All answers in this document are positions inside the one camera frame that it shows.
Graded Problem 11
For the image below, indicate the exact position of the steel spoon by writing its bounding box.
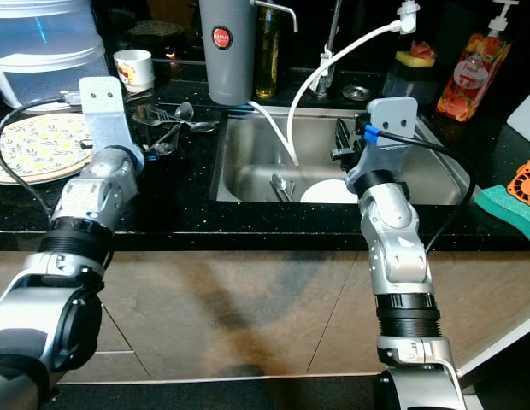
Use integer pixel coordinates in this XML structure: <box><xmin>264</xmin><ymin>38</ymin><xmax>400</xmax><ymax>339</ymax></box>
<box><xmin>268</xmin><ymin>173</ymin><xmax>295</xmax><ymax>204</ymax></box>
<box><xmin>167</xmin><ymin>102</ymin><xmax>197</xmax><ymax>146</ymax></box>
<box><xmin>181</xmin><ymin>120</ymin><xmax>221</xmax><ymax>134</ymax></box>

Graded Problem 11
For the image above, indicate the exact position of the round steel drain cap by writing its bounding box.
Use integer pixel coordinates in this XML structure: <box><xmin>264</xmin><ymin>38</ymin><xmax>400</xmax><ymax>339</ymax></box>
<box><xmin>342</xmin><ymin>84</ymin><xmax>374</xmax><ymax>102</ymax></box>

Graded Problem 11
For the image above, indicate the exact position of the plain white plate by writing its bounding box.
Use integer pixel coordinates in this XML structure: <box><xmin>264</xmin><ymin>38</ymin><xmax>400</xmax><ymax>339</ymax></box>
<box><xmin>299</xmin><ymin>179</ymin><xmax>360</xmax><ymax>205</ymax></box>

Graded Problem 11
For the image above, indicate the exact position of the stainless steel sink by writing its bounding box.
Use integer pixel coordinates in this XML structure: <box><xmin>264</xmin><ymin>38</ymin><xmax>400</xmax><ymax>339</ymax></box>
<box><xmin>210</xmin><ymin>106</ymin><xmax>474</xmax><ymax>206</ymax></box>

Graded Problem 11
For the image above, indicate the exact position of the chrome sink faucet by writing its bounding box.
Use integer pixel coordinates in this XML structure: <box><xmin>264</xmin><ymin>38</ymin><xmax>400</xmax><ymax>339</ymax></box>
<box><xmin>315</xmin><ymin>0</ymin><xmax>348</xmax><ymax>97</ymax></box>

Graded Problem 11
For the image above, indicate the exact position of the yellow and pink sponge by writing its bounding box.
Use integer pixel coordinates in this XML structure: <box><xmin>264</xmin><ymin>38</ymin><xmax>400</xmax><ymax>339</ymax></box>
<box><xmin>396</xmin><ymin>41</ymin><xmax>438</xmax><ymax>69</ymax></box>

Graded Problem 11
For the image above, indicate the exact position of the olive oil glass bottle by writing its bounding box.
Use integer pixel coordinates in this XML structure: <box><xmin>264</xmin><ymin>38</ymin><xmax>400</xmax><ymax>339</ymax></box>
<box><xmin>253</xmin><ymin>4</ymin><xmax>282</xmax><ymax>102</ymax></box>

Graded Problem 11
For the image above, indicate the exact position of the red dish soap bottle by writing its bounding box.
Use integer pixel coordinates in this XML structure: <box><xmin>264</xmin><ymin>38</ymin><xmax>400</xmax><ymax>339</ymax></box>
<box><xmin>436</xmin><ymin>0</ymin><xmax>521</xmax><ymax>123</ymax></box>

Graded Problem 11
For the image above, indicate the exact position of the grey water filter canister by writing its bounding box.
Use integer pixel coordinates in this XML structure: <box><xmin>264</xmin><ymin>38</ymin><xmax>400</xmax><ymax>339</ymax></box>
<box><xmin>199</xmin><ymin>0</ymin><xmax>258</xmax><ymax>107</ymax></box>

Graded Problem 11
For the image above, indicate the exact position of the chrome filter spout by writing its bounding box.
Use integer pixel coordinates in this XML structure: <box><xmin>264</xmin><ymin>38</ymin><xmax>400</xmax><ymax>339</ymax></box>
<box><xmin>255</xmin><ymin>0</ymin><xmax>298</xmax><ymax>33</ymax></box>

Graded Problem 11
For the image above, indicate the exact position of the white board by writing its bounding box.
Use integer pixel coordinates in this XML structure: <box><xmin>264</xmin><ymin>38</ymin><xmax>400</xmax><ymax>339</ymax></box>
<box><xmin>504</xmin><ymin>85</ymin><xmax>530</xmax><ymax>139</ymax></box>

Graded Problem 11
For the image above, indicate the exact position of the orange trivet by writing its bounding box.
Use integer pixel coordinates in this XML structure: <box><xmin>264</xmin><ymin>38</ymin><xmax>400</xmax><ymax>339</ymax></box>
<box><xmin>505</xmin><ymin>153</ymin><xmax>530</xmax><ymax>211</ymax></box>

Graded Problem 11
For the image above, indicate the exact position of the steel fork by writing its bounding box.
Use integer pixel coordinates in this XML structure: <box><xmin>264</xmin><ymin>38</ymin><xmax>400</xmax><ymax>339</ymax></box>
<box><xmin>135</xmin><ymin>104</ymin><xmax>174</xmax><ymax>129</ymax></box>

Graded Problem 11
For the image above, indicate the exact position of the beige cabinet door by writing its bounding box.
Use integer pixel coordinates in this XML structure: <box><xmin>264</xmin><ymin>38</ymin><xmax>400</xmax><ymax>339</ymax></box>
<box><xmin>107</xmin><ymin>252</ymin><xmax>386</xmax><ymax>381</ymax></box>

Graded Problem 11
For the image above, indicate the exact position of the floral print plate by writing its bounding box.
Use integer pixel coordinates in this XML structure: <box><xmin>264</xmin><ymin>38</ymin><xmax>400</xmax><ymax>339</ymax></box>
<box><xmin>0</xmin><ymin>113</ymin><xmax>97</xmax><ymax>185</ymax></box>

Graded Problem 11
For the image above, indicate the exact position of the round dark metal dish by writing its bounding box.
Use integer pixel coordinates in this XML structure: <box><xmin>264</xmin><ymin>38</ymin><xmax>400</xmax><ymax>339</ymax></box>
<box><xmin>128</xmin><ymin>20</ymin><xmax>186</xmax><ymax>40</ymax></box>

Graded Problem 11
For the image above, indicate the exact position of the white printed cup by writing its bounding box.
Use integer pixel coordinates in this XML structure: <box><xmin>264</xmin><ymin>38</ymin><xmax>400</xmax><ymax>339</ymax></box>
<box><xmin>114</xmin><ymin>49</ymin><xmax>156</xmax><ymax>93</ymax></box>

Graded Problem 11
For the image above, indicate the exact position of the stacked clear plastic container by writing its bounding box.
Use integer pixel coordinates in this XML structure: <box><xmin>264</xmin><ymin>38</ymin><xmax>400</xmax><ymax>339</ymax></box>
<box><xmin>0</xmin><ymin>0</ymin><xmax>109</xmax><ymax>110</ymax></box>

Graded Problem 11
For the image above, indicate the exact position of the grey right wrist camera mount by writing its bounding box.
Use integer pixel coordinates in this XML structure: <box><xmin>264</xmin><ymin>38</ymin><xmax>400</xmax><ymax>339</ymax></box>
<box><xmin>344</xmin><ymin>96</ymin><xmax>421</xmax><ymax>193</ymax></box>

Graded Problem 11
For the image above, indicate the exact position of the thin white hose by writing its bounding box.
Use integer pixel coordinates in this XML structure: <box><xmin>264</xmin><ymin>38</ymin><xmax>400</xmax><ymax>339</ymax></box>
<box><xmin>246</xmin><ymin>101</ymin><xmax>293</xmax><ymax>163</ymax></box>

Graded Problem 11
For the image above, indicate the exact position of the thick white hose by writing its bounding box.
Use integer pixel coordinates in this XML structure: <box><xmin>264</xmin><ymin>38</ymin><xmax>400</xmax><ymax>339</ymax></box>
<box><xmin>286</xmin><ymin>0</ymin><xmax>421</xmax><ymax>166</ymax></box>

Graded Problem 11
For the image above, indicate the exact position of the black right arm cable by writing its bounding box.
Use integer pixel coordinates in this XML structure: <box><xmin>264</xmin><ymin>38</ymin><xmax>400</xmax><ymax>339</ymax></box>
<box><xmin>366</xmin><ymin>124</ymin><xmax>480</xmax><ymax>257</ymax></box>

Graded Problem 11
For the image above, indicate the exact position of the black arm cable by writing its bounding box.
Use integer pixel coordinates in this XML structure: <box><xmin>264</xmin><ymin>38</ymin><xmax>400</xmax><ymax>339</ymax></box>
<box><xmin>366</xmin><ymin>124</ymin><xmax>480</xmax><ymax>257</ymax></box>
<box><xmin>0</xmin><ymin>97</ymin><xmax>91</xmax><ymax>185</ymax></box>

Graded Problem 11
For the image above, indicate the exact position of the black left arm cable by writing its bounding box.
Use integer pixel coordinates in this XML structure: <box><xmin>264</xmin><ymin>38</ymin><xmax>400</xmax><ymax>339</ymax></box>
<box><xmin>0</xmin><ymin>97</ymin><xmax>91</xmax><ymax>185</ymax></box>

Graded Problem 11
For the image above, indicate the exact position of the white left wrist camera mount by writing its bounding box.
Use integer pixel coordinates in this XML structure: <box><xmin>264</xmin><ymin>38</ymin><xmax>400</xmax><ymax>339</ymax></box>
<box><xmin>78</xmin><ymin>76</ymin><xmax>146</xmax><ymax>167</ymax></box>

